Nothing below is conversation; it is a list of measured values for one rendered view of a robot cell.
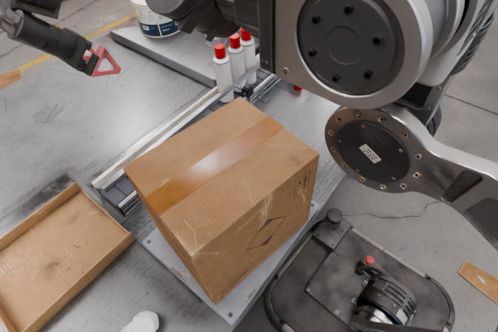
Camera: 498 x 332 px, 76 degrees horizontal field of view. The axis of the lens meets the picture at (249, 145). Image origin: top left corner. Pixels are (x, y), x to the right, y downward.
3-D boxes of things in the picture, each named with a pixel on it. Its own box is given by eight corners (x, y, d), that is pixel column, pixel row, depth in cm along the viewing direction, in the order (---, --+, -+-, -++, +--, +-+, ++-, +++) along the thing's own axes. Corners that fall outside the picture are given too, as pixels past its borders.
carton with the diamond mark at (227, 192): (247, 166, 93) (240, 95, 73) (308, 220, 81) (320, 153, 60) (158, 230, 81) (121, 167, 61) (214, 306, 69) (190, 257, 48)
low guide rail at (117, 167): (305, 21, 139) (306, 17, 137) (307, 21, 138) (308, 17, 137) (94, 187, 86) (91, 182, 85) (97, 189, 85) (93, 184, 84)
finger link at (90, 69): (114, 51, 76) (77, 33, 68) (131, 60, 73) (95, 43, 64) (102, 76, 77) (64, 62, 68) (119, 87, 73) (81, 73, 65)
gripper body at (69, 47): (71, 30, 71) (36, 14, 65) (95, 44, 66) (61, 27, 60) (60, 56, 72) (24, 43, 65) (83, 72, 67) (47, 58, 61)
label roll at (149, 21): (154, 42, 137) (144, 10, 126) (133, 27, 148) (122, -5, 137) (193, 25, 145) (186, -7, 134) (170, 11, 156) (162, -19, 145)
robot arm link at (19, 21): (8, 40, 56) (21, 10, 56) (-6, 29, 60) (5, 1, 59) (48, 55, 63) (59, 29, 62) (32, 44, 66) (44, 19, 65)
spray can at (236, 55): (238, 82, 115) (233, 30, 100) (250, 87, 113) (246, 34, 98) (229, 90, 113) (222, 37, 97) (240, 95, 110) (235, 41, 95)
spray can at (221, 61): (226, 92, 112) (218, 39, 97) (237, 97, 110) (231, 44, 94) (216, 100, 109) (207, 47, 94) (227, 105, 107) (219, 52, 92)
